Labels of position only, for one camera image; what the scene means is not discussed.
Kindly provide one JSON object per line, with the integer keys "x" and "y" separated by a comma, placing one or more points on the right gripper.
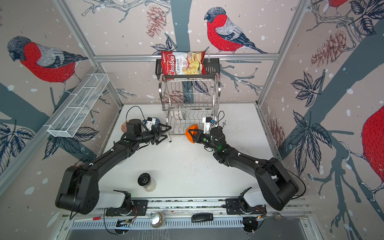
{"x": 201, "y": 135}

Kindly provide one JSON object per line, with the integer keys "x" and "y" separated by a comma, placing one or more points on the white brown lattice bowl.
{"x": 176, "y": 115}

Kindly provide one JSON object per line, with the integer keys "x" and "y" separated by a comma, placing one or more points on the red white screwdriver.
{"x": 88, "y": 219}

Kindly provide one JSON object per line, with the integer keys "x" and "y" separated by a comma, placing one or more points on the black remote device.
{"x": 202, "y": 217}

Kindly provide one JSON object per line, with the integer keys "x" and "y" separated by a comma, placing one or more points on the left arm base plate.
{"x": 134, "y": 208}

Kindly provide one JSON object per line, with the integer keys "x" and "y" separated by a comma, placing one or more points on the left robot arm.
{"x": 79, "y": 190}

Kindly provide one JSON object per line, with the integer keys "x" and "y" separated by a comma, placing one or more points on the steel two-tier dish rack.
{"x": 198, "y": 95}

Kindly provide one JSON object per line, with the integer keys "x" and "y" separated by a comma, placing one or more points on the red cassava chips bag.
{"x": 183, "y": 63}

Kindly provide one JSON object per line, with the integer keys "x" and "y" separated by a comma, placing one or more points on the dark blue patterned bowl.
{"x": 149, "y": 127}

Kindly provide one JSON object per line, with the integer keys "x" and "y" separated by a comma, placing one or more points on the white wire wall basket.
{"x": 81, "y": 102}

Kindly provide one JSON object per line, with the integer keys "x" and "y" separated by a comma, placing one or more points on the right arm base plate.
{"x": 240, "y": 207}

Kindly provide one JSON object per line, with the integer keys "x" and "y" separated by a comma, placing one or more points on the metal spoon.
{"x": 279, "y": 217}

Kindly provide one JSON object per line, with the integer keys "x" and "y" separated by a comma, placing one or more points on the orange plastic bowl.
{"x": 191, "y": 133}

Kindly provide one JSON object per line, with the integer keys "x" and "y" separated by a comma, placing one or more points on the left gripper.
{"x": 155, "y": 134}

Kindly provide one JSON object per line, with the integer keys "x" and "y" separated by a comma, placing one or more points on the black lidded glass jar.
{"x": 147, "y": 182}

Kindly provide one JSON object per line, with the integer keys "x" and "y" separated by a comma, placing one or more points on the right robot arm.
{"x": 275, "y": 182}

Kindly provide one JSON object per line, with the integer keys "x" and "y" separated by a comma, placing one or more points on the round silver object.
{"x": 157, "y": 219}

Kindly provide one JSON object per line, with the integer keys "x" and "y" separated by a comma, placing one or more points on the red patterned bowl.
{"x": 124, "y": 127}

